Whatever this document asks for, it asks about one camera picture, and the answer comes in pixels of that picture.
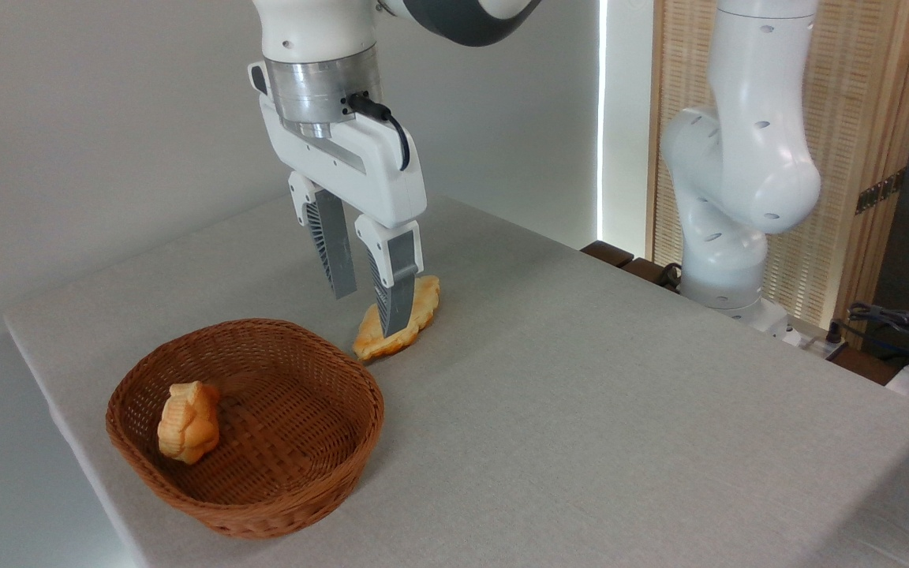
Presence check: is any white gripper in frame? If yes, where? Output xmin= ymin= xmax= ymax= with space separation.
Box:
xmin=248 ymin=62 xmax=428 ymax=338

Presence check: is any brown wicker basket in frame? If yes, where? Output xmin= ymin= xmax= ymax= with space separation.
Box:
xmin=105 ymin=318 xmax=386 ymax=540

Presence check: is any small lumpy golden bread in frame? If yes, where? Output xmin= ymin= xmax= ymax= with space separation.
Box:
xmin=157 ymin=381 xmax=222 ymax=465

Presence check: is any grey tablecloth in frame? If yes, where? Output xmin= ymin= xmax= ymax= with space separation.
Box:
xmin=3 ymin=192 xmax=909 ymax=568

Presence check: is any white power strip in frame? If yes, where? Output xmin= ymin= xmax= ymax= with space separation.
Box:
xmin=778 ymin=319 xmax=851 ymax=361

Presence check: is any metal screen hinge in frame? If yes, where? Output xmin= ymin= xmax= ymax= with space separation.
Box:
xmin=855 ymin=167 xmax=907 ymax=215

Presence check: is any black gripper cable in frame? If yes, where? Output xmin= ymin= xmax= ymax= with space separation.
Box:
xmin=346 ymin=92 xmax=413 ymax=173

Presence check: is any black cable bundle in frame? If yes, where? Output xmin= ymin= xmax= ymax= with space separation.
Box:
xmin=845 ymin=293 xmax=909 ymax=373

